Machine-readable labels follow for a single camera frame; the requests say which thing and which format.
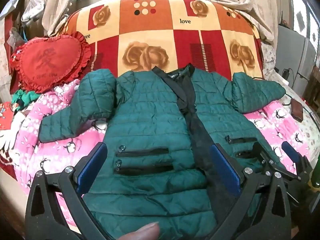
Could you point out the red orange rose blanket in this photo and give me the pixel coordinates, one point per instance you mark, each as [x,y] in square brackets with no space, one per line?
[138,35]

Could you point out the dark green quilted jacket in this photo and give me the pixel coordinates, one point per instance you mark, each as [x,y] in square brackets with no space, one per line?
[160,127]

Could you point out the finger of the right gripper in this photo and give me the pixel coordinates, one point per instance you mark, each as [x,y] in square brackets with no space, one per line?
[303,167]
[266,163]

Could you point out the grey cabinet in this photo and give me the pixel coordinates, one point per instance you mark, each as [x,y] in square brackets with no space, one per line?
[295,58]

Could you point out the red heart ruffled pillow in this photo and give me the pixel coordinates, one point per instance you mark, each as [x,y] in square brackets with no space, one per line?
[45,62]

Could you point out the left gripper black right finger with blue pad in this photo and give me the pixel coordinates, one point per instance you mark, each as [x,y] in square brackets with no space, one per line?
[274,220]

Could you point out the brown wallet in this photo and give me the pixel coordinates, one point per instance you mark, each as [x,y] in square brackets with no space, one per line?
[296,110]

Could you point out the left hand thumb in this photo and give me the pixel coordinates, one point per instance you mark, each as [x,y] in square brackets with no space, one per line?
[148,232]

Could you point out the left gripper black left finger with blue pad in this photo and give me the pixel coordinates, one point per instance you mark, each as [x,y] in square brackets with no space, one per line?
[44,218]

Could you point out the green cloth by pillow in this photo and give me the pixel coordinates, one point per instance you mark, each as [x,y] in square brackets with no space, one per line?
[23,98]

